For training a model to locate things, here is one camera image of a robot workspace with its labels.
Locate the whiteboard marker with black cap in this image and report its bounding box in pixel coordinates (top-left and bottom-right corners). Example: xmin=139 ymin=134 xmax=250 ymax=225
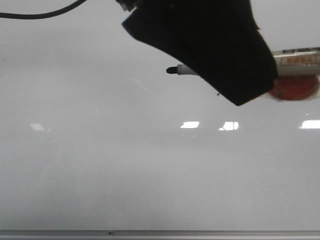
xmin=166 ymin=47 xmax=320 ymax=79

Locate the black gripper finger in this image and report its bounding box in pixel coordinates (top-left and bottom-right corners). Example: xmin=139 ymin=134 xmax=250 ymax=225
xmin=121 ymin=0 xmax=278 ymax=106

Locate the black cable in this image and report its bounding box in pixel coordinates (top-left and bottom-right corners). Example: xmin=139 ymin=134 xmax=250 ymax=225
xmin=0 ymin=0 xmax=87 ymax=20

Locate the white whiteboard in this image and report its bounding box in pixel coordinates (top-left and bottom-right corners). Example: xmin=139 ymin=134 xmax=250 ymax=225
xmin=0 ymin=0 xmax=320 ymax=231

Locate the red round magnet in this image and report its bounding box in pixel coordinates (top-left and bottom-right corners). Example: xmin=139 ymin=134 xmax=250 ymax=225
xmin=268 ymin=75 xmax=320 ymax=101

